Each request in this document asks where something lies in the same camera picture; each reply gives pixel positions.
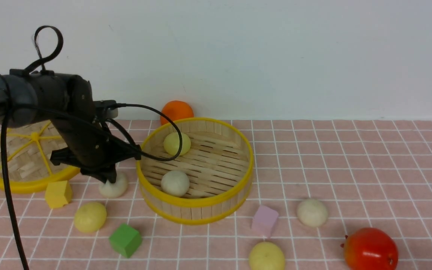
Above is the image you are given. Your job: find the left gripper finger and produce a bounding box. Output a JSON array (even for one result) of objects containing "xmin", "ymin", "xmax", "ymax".
[{"xmin": 98, "ymin": 165, "xmax": 118, "ymax": 183}]

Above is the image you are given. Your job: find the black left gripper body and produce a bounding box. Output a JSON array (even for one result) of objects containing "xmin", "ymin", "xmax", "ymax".
[{"xmin": 50, "ymin": 112, "xmax": 142, "ymax": 177}]

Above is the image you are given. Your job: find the white bun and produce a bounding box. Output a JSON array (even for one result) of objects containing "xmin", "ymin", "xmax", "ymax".
[
  {"xmin": 98, "ymin": 170, "xmax": 129, "ymax": 199},
  {"xmin": 297, "ymin": 198, "xmax": 329, "ymax": 228}
]

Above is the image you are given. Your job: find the yellow bun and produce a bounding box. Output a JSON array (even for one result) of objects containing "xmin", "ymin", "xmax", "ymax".
[
  {"xmin": 249, "ymin": 241, "xmax": 286, "ymax": 270},
  {"xmin": 73, "ymin": 201, "xmax": 107, "ymax": 234},
  {"xmin": 163, "ymin": 132, "xmax": 192, "ymax": 156}
]

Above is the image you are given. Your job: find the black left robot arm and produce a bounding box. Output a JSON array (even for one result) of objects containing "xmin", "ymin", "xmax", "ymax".
[{"xmin": 0, "ymin": 72, "xmax": 142, "ymax": 183}]

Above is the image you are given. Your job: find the bamboo steamer lid yellow rim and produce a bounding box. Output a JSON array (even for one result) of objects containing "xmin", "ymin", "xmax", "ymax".
[{"xmin": 6, "ymin": 121, "xmax": 80, "ymax": 194}]

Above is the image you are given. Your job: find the bamboo steamer tray yellow rim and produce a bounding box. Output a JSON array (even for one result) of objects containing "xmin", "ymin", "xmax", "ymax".
[{"xmin": 136, "ymin": 117, "xmax": 254, "ymax": 225}]

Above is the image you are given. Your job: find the yellow foam block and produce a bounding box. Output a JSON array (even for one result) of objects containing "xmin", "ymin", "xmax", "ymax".
[{"xmin": 45, "ymin": 180, "xmax": 73, "ymax": 209}]

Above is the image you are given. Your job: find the green foam cube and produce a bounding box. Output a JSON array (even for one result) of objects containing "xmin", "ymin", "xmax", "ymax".
[{"xmin": 109, "ymin": 223, "xmax": 143, "ymax": 258}]

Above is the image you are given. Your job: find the orange fruit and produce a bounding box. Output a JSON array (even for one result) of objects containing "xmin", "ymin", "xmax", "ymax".
[{"xmin": 161, "ymin": 100, "xmax": 194, "ymax": 122}]

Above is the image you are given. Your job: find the pink foam cube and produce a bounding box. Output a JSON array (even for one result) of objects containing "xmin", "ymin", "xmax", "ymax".
[{"xmin": 251, "ymin": 205, "xmax": 279, "ymax": 238}]

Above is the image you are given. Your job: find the pink grid tablecloth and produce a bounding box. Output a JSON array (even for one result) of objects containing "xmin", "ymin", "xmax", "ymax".
[{"xmin": 12, "ymin": 120, "xmax": 432, "ymax": 270}]

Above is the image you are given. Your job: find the red tomato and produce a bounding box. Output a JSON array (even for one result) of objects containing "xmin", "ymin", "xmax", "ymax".
[{"xmin": 340, "ymin": 227, "xmax": 399, "ymax": 270}]

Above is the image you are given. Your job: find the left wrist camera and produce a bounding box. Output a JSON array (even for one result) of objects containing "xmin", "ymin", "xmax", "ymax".
[{"xmin": 94, "ymin": 100, "xmax": 119, "ymax": 121}]

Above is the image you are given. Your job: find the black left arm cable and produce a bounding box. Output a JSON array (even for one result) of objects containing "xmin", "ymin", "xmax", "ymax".
[{"xmin": 0, "ymin": 25, "xmax": 183, "ymax": 270}]

